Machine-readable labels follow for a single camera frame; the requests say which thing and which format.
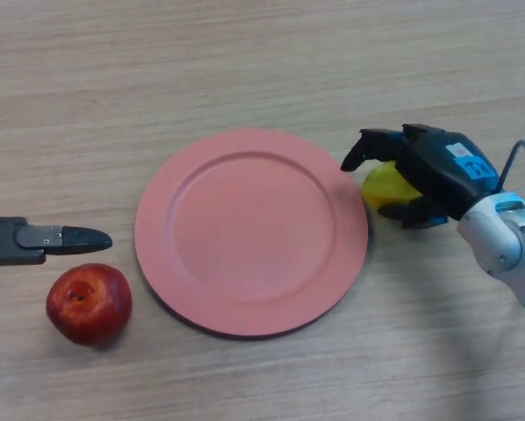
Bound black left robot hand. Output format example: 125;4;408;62
0;217;113;268

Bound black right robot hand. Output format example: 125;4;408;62
340;123;499;229

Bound yellow starfruit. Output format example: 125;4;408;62
361;161;423;210

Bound pink round plate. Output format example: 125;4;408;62
134;127;369;339

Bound red apple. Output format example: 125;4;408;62
46;262;133;347

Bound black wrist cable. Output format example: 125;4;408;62
496;139;525;194

